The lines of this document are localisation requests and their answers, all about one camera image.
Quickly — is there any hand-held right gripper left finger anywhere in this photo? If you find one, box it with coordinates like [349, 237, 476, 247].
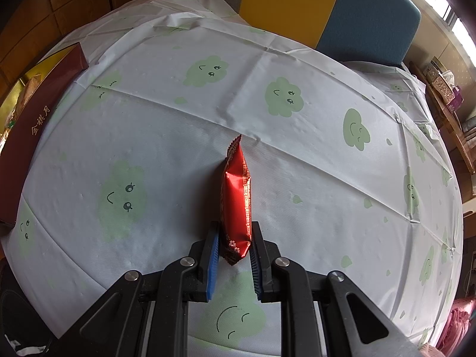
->
[56, 221, 221, 357]

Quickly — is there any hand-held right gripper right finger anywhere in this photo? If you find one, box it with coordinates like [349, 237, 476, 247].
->
[250, 221, 425, 357]

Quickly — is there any red foil snack packet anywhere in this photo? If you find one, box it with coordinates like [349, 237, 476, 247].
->
[219, 134, 254, 266]

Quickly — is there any maroon gift box gold interior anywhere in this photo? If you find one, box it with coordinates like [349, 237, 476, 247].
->
[0, 42, 90, 227]

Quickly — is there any puffed rice cracker packet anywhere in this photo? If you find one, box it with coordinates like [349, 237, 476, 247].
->
[20, 74, 45, 99]

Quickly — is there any cloud print tablecloth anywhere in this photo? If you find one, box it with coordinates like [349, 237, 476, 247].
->
[0, 0, 465, 357]

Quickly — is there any person's pink fleece clothing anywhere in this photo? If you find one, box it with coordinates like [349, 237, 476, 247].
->
[418, 297, 469, 357]

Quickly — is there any wooden side table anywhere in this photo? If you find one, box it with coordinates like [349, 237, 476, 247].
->
[409, 61, 476, 173]

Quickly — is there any patterned tissue box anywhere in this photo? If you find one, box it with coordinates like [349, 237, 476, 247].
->
[426, 57, 456, 99]

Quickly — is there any small purple box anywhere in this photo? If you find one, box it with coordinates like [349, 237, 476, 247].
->
[448, 85, 465, 112]

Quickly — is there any multicolour headboard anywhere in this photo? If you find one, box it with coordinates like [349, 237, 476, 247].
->
[178, 0, 422, 68]

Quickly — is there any wooden wardrobe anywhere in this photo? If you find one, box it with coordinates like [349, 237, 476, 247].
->
[0, 0, 179, 93]

